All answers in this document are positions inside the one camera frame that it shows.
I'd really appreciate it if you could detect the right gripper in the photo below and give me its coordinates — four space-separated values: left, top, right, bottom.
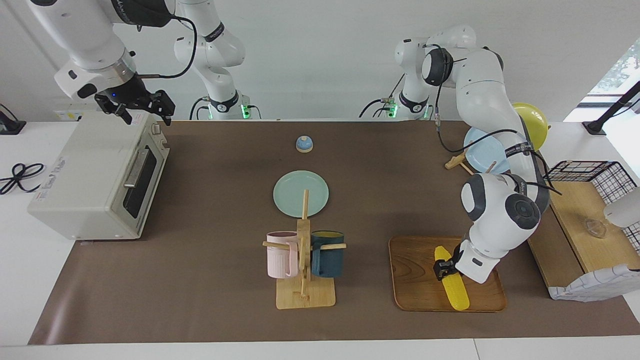
94 74 176 126

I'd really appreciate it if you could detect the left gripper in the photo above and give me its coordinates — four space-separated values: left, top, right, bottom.
433 257 459 282

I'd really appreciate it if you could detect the yellow corn cob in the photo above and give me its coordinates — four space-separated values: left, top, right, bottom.
434 245 471 311

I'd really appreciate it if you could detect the white toaster oven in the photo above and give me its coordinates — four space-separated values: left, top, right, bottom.
27 111 171 241

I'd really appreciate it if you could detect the brown wooden tray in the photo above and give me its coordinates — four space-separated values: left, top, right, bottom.
389 236 508 313

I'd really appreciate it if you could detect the wooden plate rack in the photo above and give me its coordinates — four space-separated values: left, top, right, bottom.
444 154 499 176

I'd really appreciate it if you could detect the dark blue mug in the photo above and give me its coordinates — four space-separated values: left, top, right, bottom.
310 230 346 279

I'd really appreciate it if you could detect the light blue plate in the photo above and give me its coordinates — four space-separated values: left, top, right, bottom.
463 127 527 175

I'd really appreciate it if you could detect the black stand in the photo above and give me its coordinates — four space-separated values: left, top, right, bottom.
0 102 27 136
582 80 640 136

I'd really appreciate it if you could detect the light wooden box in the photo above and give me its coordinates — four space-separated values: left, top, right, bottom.
527 180 640 302

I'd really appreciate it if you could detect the wooden mug rack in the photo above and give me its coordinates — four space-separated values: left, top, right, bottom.
262 189 348 310

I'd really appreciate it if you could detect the white checked cloth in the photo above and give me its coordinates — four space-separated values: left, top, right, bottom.
548 264 640 303

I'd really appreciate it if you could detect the clear glass dish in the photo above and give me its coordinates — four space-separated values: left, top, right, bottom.
582 218 609 240

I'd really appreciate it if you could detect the pink mug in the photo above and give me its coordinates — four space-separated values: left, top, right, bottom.
265 230 300 280

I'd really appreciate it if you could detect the light green plate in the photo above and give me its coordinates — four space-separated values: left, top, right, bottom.
273 170 330 219

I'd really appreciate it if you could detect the yellow bowl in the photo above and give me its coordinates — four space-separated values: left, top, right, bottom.
511 102 550 152

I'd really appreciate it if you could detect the white container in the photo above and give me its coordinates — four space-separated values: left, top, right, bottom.
603 187 640 229

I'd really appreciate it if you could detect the black cable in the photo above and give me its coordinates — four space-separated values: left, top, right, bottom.
188 96 212 121
433 85 521 154
358 74 407 120
137 14 199 80
0 162 46 196

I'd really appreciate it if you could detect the black wire basket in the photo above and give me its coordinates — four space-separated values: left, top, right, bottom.
542 160 640 252

